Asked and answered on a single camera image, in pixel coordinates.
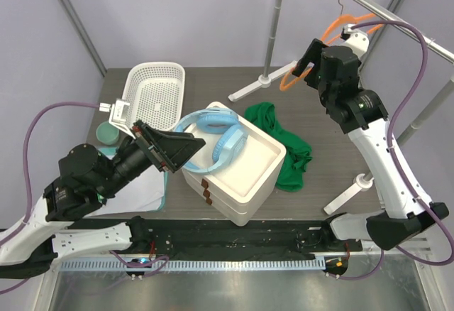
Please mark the white perforated plastic basket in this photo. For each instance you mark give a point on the white perforated plastic basket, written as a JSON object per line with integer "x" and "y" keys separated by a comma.
{"x": 155, "y": 92}

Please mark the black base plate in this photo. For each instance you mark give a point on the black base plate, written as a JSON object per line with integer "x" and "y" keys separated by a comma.
{"x": 222, "y": 240}

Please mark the green plastic cup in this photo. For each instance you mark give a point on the green plastic cup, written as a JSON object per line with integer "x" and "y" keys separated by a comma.
{"x": 107, "y": 134}

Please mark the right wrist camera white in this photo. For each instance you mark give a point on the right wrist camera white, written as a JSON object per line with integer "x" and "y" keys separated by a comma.
{"x": 355, "y": 39}

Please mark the teal bordered mat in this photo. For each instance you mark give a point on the teal bordered mat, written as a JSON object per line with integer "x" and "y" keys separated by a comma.
{"x": 163, "y": 194}

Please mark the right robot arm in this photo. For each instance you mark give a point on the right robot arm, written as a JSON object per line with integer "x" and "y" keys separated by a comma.
{"x": 361, "y": 115}

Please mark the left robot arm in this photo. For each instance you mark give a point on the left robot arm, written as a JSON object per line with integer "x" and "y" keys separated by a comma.
{"x": 87, "y": 180}

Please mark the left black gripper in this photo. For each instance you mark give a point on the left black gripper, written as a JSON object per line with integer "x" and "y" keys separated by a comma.
{"x": 173, "y": 148}

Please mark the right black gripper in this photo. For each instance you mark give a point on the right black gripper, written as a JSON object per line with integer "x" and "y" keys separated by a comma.
{"x": 313, "y": 55}

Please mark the orange clothes hanger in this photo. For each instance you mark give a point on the orange clothes hanger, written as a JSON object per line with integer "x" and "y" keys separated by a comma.
{"x": 330, "y": 35}

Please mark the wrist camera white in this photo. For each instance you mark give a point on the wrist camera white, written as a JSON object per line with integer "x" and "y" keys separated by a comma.
{"x": 118, "y": 115}
{"x": 355, "y": 39}

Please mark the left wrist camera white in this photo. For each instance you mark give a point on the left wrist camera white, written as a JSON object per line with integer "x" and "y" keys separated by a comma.
{"x": 118, "y": 115}

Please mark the light blue headphones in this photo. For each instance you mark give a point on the light blue headphones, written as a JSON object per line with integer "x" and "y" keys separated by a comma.
{"x": 226, "y": 137}

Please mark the white slotted cable duct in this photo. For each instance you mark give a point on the white slotted cable duct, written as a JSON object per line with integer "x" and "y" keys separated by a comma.
{"x": 111, "y": 264}

